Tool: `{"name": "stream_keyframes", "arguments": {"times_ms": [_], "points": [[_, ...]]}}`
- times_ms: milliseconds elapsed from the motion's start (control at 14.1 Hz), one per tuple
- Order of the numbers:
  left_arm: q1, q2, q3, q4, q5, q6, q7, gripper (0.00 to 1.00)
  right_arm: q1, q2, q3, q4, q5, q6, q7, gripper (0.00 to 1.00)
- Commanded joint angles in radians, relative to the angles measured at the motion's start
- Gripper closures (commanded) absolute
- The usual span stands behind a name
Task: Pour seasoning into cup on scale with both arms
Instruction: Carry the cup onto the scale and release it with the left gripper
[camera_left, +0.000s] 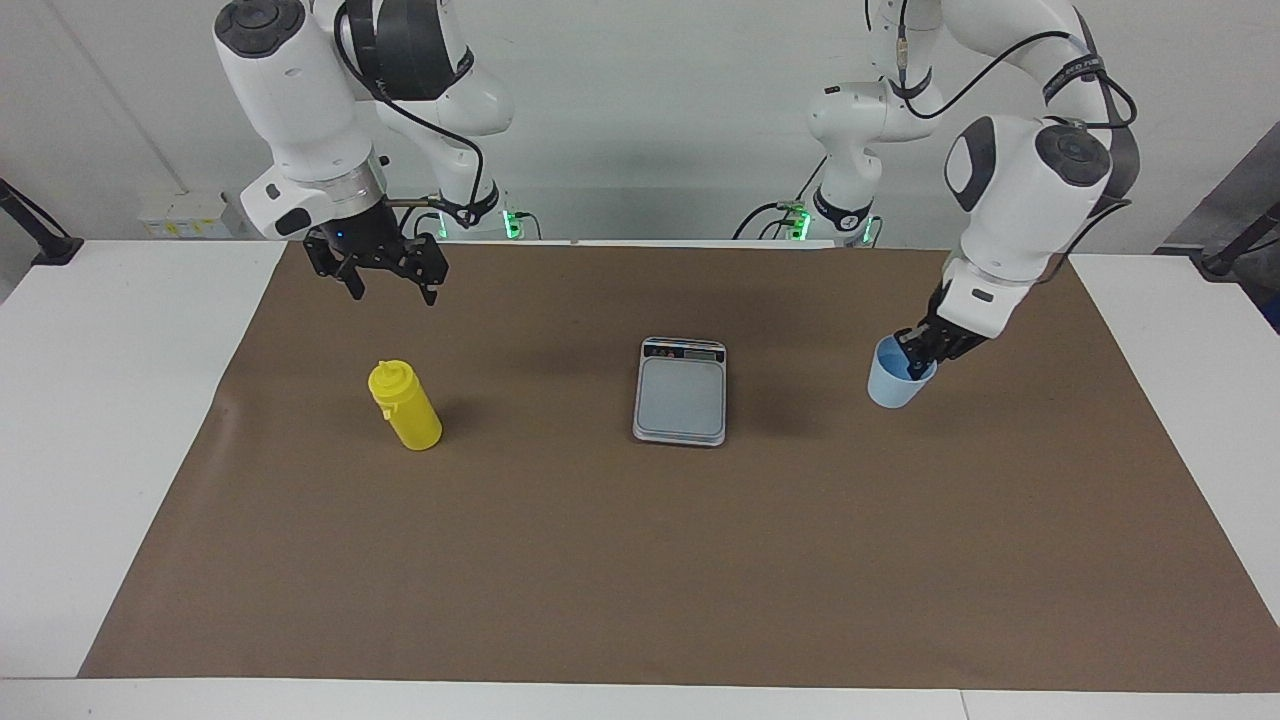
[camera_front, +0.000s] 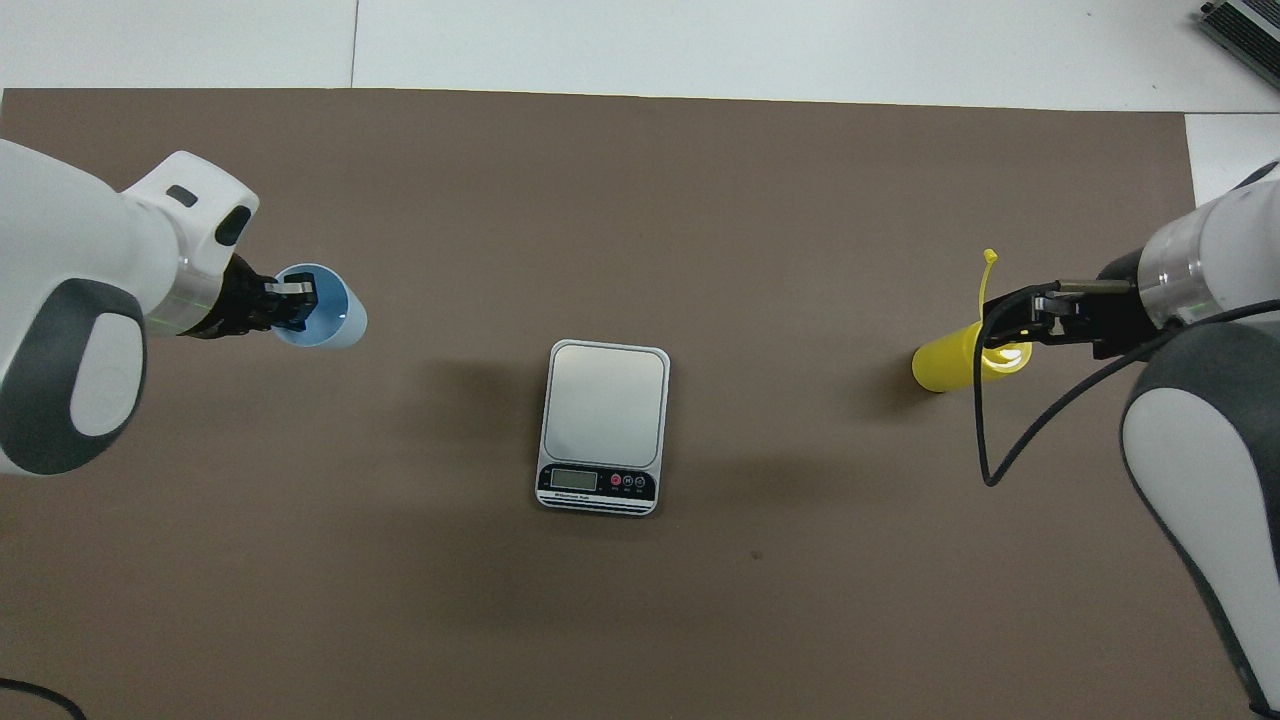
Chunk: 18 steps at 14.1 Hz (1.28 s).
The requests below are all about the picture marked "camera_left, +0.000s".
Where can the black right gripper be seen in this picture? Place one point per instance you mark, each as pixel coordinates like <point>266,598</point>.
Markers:
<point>363,237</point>

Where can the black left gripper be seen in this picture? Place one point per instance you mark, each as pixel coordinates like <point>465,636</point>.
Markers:
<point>945,335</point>

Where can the light blue plastic cup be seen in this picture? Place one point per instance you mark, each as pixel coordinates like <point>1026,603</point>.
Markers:
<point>890,390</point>

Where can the yellow seasoning squeeze bottle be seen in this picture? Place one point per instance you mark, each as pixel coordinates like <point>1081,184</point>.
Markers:
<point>410,415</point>

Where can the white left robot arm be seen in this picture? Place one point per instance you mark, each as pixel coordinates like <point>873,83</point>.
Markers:
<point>1020,190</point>

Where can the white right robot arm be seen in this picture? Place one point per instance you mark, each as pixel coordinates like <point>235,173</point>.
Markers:
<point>290,90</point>

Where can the silver digital kitchen scale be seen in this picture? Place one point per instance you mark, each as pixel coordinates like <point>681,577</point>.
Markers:
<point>680,400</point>

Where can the green lit base connector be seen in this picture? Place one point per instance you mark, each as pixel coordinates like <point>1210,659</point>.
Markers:
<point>512,222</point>
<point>797,222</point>
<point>868,232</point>

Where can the black table clamp stand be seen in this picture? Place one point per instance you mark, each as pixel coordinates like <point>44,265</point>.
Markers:
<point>1225,260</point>
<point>50,245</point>

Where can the brown paper table mat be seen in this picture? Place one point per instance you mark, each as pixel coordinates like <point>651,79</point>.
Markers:
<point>640,560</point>

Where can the white wall socket box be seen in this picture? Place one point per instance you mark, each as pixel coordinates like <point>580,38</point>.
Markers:
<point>185,215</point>

